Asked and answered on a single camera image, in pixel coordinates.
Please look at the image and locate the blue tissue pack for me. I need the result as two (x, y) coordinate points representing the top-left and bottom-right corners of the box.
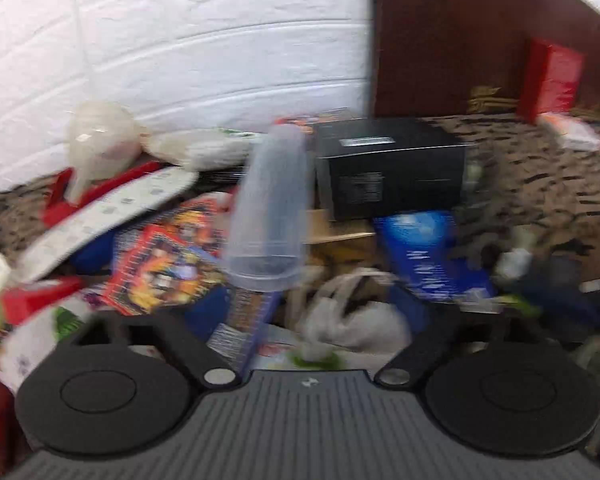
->
(374, 210), (497, 302)

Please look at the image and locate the leopard printed blanket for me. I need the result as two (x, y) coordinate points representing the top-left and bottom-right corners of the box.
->
(0, 112), (600, 311)

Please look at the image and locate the white dotted strip card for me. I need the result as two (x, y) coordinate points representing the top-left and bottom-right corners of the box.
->
(14, 166), (201, 282)

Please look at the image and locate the small white orange box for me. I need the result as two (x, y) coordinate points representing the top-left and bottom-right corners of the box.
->
(536, 111), (600, 152)

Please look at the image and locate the white stuffed pouch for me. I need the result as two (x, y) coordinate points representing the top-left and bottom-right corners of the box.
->
(144, 127), (267, 169)

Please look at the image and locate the colourful printed packet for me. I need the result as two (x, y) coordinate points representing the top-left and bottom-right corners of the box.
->
(101, 196), (232, 317)

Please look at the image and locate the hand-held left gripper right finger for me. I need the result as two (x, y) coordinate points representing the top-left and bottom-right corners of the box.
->
(375, 285), (561, 387)

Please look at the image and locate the brown cardboard piece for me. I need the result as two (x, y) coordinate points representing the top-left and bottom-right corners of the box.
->
(304, 209), (377, 262)

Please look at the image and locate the red upright box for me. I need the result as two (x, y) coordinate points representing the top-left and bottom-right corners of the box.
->
(516, 37), (587, 124)

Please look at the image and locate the red white carton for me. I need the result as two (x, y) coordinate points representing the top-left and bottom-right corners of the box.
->
(0, 276), (87, 327)

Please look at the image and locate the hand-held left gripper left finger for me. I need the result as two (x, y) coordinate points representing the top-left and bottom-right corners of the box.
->
(75, 287), (241, 391)

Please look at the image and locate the black cardboard box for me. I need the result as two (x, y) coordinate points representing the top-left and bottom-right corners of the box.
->
(313, 118), (469, 222)

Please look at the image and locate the dark wooden headboard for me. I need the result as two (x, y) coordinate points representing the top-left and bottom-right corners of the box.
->
(371, 0), (600, 121)

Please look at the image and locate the clear plastic tube container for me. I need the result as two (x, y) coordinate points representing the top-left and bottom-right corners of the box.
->
(224, 124), (309, 292)

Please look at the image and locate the printed drawstring cloth bag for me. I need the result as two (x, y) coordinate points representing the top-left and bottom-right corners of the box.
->
(287, 269), (413, 358)

